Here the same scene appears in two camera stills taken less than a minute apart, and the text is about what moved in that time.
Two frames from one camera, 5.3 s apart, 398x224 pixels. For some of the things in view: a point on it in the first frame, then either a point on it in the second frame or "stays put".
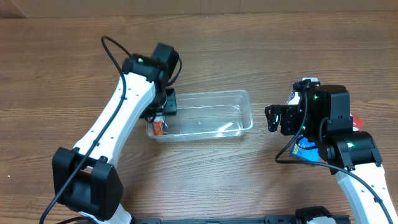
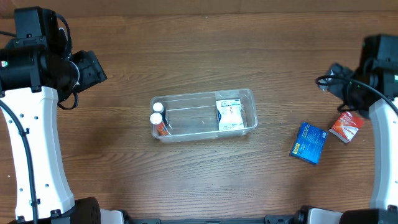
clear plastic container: x=206 y=115 stays put
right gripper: x=285 y=117 -> x=337 y=79
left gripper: x=170 y=102 -> x=92 y=70
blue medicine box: x=312 y=154 stays put
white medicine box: x=295 y=98 -> x=229 y=114
